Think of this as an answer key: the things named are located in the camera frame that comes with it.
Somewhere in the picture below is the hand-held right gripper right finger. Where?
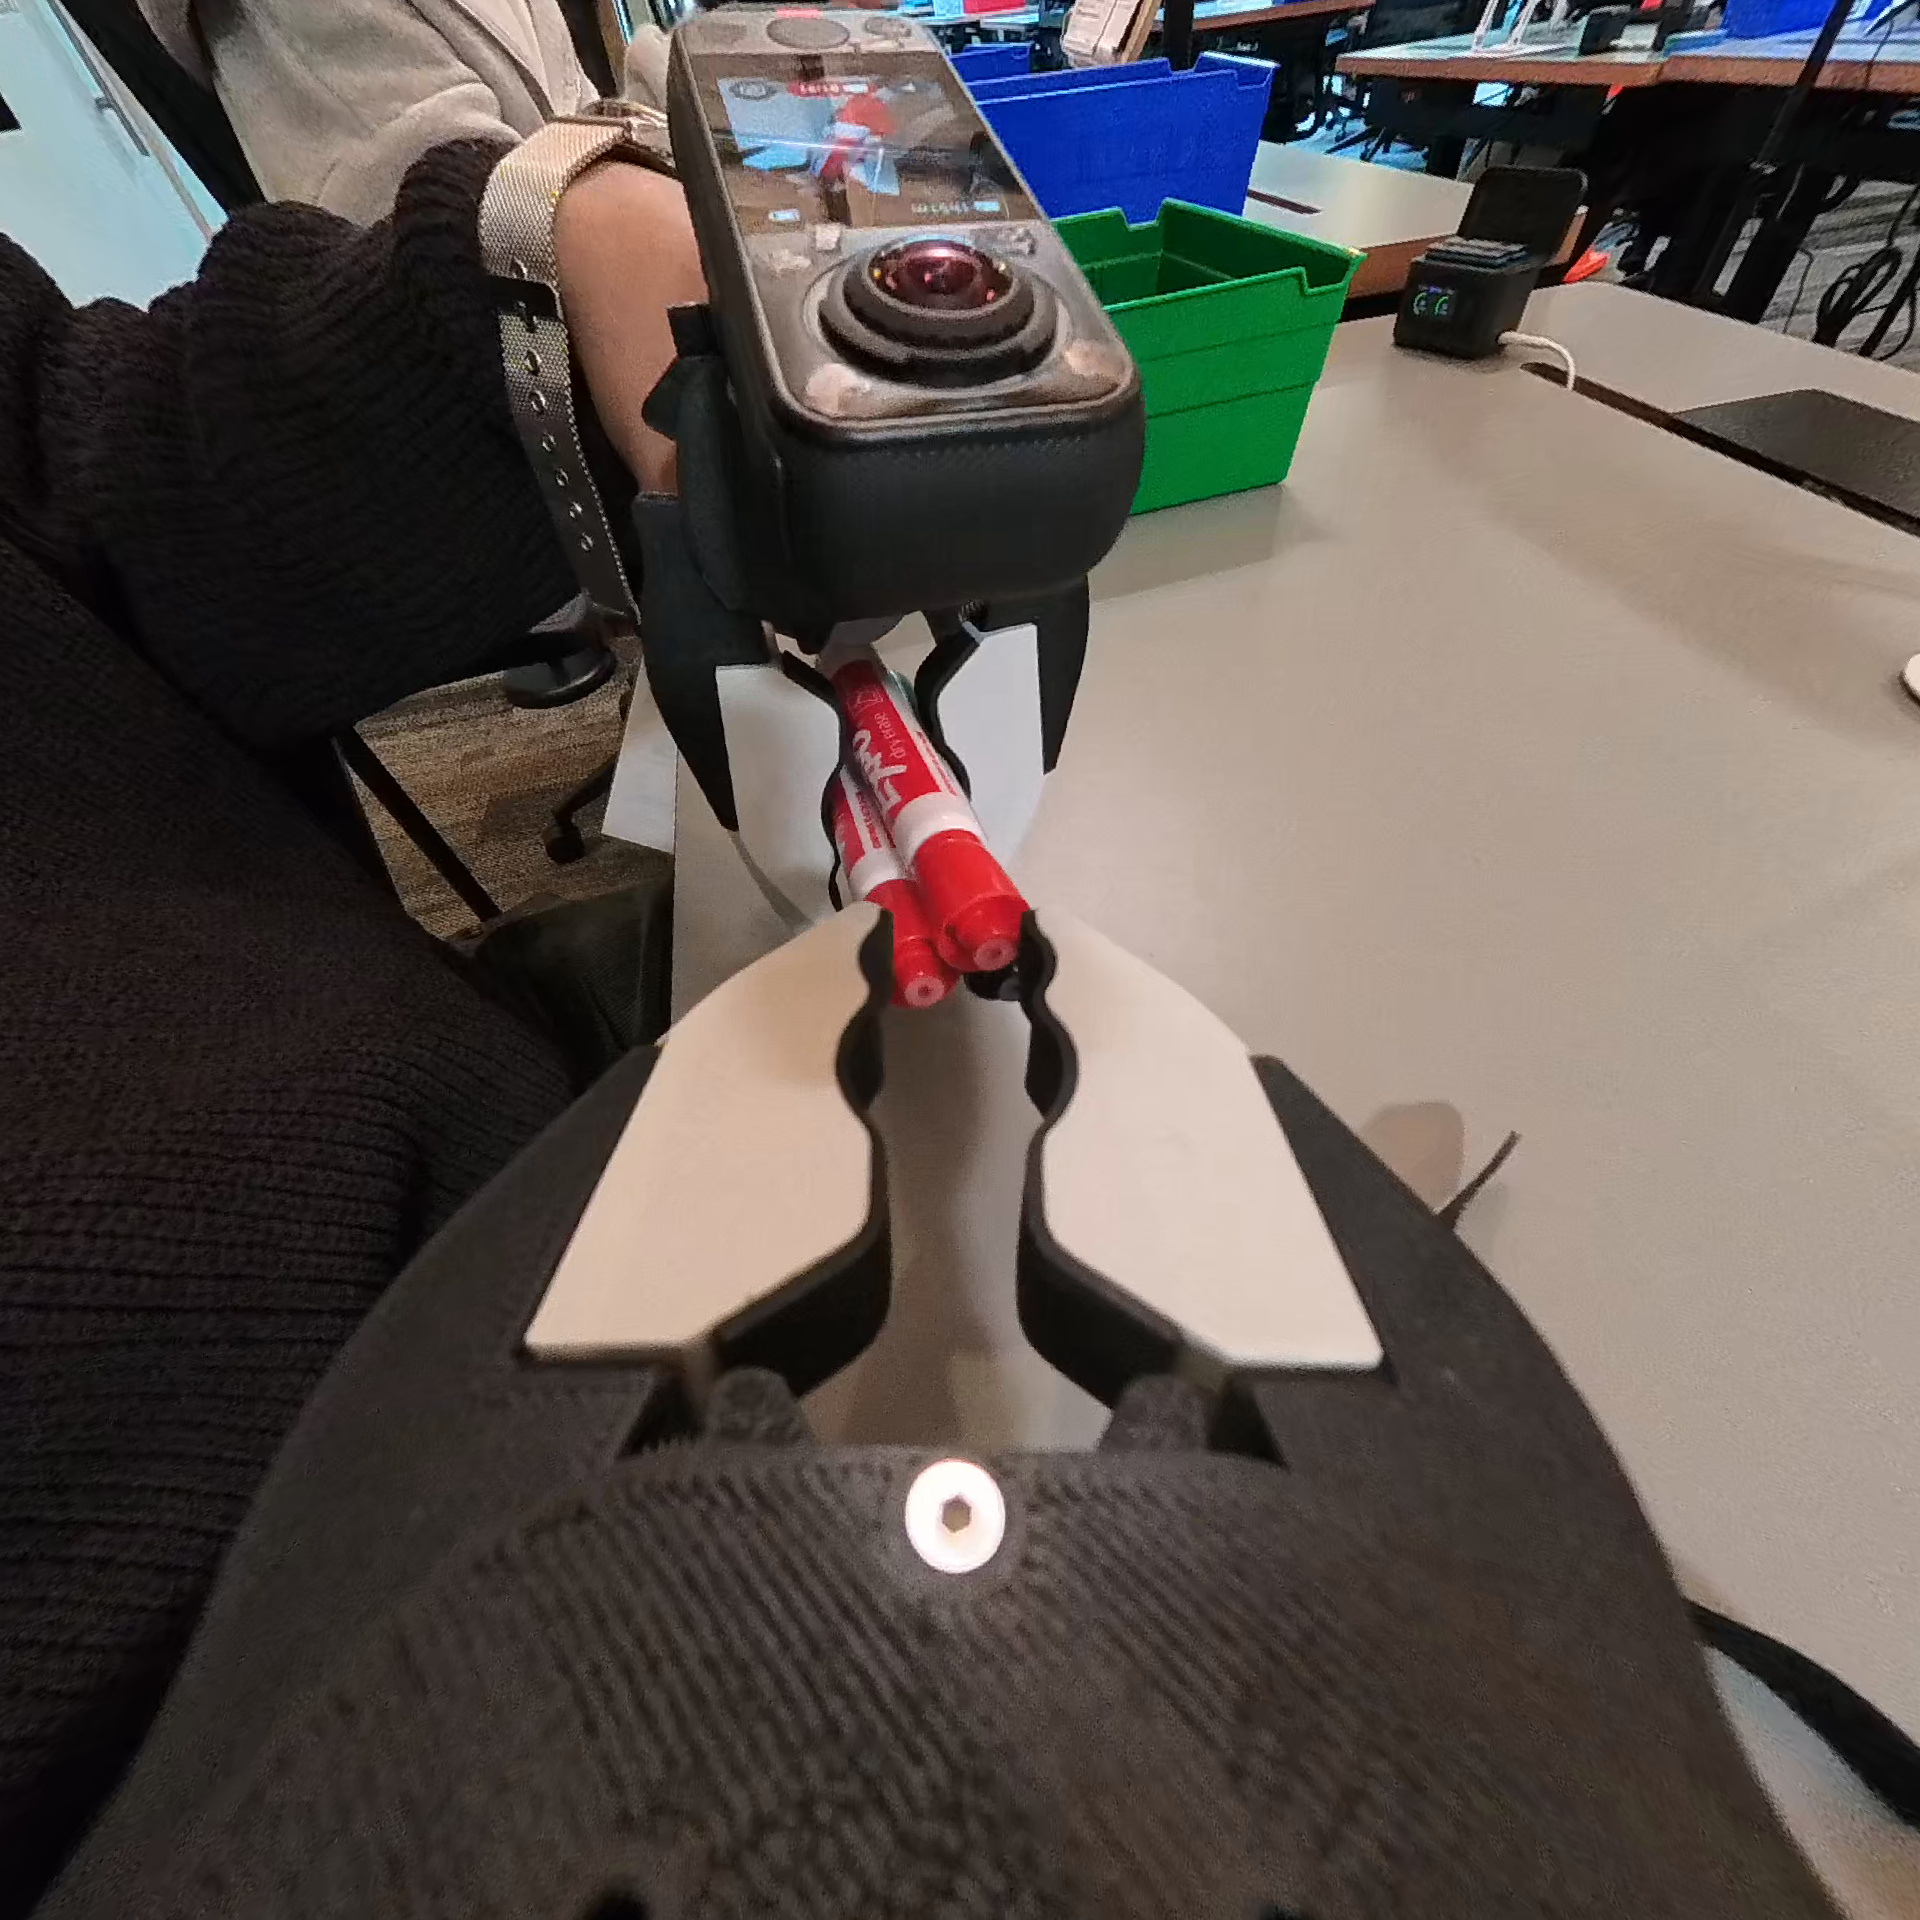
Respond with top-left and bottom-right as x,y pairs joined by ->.
1017,907 -> 1384,1389

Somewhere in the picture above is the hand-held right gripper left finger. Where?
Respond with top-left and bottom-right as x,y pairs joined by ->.
522,907 -> 894,1403

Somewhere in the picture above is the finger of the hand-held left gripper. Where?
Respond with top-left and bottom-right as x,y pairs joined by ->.
714,652 -> 870,923
914,620 -> 1053,866

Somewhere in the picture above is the red dry erase marker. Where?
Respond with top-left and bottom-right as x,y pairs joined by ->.
826,763 -> 956,1013
831,661 -> 1038,976

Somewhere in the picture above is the green plastic bin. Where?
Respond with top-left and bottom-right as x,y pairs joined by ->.
1053,203 -> 1372,521

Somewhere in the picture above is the person's left forearm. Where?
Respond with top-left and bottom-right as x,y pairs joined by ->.
0,140 -> 601,751

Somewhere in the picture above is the black desk leg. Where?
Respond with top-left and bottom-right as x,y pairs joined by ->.
331,720 -> 503,923

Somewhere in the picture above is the person's left hand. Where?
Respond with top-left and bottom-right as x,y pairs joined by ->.
552,158 -> 708,497

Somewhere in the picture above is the black office chair base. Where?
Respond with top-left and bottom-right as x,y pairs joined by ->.
503,590 -> 643,868

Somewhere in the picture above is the blue plastic bin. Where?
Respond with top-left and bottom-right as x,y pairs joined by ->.
951,45 -> 1280,230

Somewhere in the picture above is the person's black sweater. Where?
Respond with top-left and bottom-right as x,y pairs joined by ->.
0,540 -> 676,1920

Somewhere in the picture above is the black charger case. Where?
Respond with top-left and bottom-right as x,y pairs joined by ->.
1392,165 -> 1595,363

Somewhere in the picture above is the wooden table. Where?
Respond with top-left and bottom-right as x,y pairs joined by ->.
1336,24 -> 1920,92

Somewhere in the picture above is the dark flat panel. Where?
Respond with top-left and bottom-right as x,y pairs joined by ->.
1569,367 -> 1920,537

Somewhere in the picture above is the black strap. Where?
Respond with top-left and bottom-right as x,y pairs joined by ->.
1688,1597 -> 1920,1827

